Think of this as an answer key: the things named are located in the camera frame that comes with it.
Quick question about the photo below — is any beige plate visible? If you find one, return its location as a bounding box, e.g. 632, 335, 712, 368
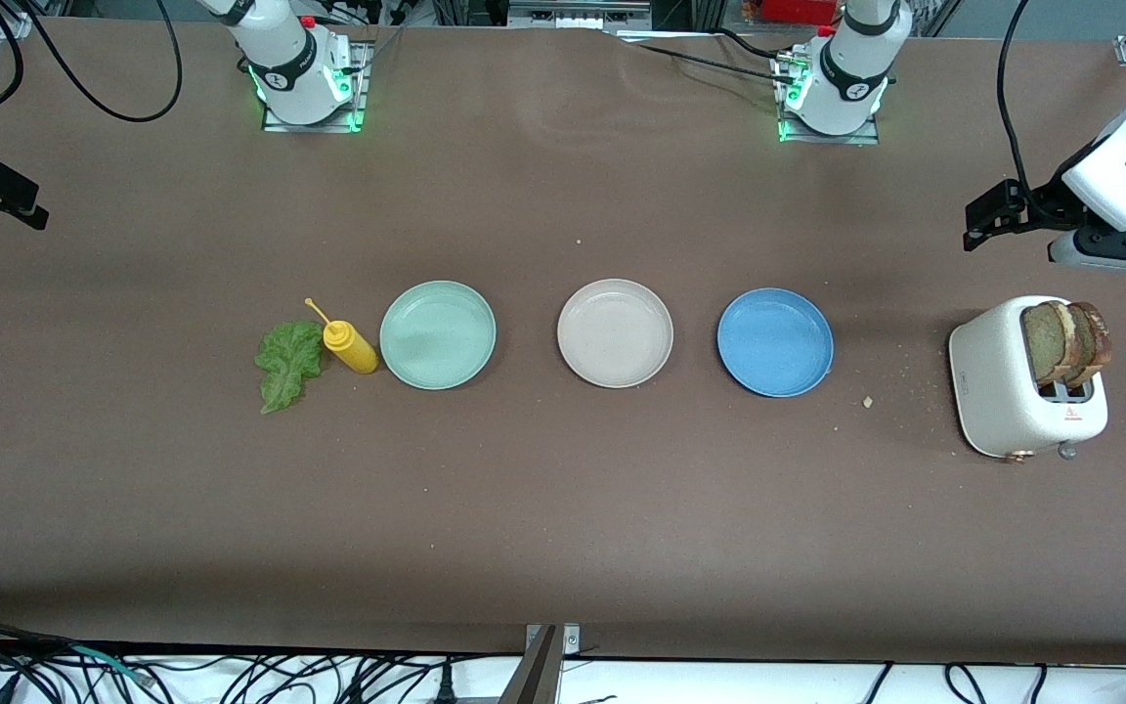
557, 279, 674, 389

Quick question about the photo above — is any black cable on table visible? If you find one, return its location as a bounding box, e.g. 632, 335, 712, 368
612, 27, 799, 85

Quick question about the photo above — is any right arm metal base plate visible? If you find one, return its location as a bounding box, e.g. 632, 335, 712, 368
260, 39, 370, 134

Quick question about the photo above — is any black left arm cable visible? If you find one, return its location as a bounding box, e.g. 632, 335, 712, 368
995, 0, 1035, 192

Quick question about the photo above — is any yellow squeeze bottle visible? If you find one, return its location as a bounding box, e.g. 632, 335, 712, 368
305, 297, 380, 374

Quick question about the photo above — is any aluminium frame profile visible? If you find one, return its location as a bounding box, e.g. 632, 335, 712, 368
509, 0, 652, 30

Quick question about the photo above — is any green lettuce leaf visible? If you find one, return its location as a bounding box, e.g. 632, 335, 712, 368
254, 321, 327, 415

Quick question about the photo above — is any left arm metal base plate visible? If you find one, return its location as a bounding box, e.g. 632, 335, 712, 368
776, 54, 882, 146

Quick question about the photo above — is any white toaster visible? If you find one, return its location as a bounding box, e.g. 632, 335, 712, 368
949, 295, 1109, 462

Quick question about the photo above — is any teal cable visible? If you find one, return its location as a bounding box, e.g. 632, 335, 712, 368
69, 643, 149, 682

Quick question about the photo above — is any mint green plate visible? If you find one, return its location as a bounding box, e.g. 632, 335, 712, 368
379, 281, 498, 391

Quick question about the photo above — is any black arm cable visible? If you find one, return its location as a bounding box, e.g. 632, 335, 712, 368
6, 0, 185, 125
995, 0, 1035, 192

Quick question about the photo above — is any blue plate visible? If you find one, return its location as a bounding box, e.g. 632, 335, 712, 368
716, 287, 835, 398

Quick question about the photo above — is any red box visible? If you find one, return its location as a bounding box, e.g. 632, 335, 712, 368
758, 0, 838, 25

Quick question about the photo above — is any dark crust bread slice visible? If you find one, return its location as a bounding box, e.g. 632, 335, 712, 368
1069, 301, 1114, 388

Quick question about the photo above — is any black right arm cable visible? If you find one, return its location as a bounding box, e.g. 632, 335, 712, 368
6, 0, 185, 125

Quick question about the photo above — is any metal table edge bracket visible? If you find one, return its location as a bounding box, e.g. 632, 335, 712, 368
499, 624, 582, 704

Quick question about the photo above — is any light brown bread slice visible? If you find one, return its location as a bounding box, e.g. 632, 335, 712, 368
1020, 301, 1078, 385

